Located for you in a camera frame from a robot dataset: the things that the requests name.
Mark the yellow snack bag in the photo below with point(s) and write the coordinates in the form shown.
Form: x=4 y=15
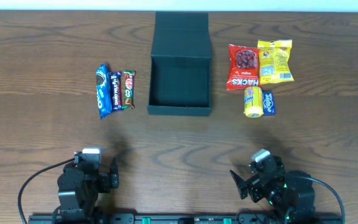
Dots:
x=273 y=61

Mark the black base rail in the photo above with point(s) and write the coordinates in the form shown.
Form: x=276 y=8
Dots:
x=128 y=218

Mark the yellow candy roll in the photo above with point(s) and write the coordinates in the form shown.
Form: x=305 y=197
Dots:
x=253 y=99

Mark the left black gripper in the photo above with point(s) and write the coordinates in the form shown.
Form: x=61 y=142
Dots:
x=106 y=182

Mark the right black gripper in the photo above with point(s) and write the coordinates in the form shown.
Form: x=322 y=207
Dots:
x=246 y=185

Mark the blue Dairy Milk bar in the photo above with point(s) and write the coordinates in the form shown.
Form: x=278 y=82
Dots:
x=115 y=81

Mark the KitKat Milo chunky bar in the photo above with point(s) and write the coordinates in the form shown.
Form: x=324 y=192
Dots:
x=129 y=89

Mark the red Hacks candy bag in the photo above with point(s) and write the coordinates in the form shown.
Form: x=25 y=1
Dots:
x=244 y=67

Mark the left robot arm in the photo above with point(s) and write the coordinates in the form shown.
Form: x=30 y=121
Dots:
x=81 y=183

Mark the dark green box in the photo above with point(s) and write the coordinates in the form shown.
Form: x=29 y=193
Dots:
x=181 y=56

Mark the blue Oreo cookie pack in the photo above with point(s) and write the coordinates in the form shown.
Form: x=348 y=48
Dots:
x=103 y=91

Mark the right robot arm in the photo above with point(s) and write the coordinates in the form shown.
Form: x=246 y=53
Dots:
x=291 y=195

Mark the blue Eclipse mint tin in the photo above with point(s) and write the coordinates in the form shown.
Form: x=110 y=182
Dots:
x=268 y=103

